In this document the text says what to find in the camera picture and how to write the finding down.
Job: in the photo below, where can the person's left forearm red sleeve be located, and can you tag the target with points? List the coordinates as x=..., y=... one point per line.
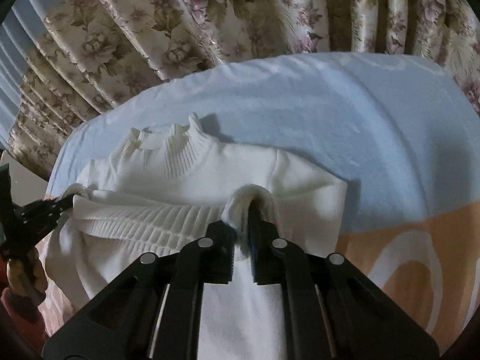
x=18, y=311

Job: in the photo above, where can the person's left hand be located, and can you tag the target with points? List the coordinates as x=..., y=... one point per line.
x=28, y=275

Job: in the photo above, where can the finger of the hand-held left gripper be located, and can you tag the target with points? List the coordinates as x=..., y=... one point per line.
x=43, y=219
x=52, y=204

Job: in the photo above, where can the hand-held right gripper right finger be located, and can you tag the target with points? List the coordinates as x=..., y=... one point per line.
x=257, y=247

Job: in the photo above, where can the orange and blue printed bedsheet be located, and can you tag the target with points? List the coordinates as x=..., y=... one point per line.
x=356, y=127

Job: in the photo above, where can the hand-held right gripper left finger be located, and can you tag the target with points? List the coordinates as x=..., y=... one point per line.
x=221, y=251

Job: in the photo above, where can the blue and floral curtain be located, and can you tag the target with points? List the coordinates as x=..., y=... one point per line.
x=195, y=22

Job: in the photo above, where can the white knit sweater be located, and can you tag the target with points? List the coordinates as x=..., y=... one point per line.
x=187, y=180

